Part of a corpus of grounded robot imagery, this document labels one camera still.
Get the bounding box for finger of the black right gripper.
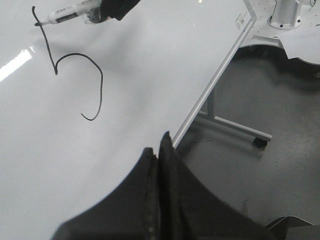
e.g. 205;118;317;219
100;0;140;22

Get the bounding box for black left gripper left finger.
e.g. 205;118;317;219
52;147;160;240

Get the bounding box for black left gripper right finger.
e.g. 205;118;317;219
158;132;274;240

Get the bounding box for white whiteboard marker black cap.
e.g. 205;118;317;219
31;0;111;27

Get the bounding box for grey whiteboard stand leg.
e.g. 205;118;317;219
197;89;273;142

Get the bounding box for dark chrome-edged object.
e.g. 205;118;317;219
266;216;320;240

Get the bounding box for black caster wheel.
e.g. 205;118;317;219
252;137;268;149

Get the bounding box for white whiteboard with aluminium frame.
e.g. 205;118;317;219
0;0;255;240

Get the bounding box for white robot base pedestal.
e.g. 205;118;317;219
241;0;320;66

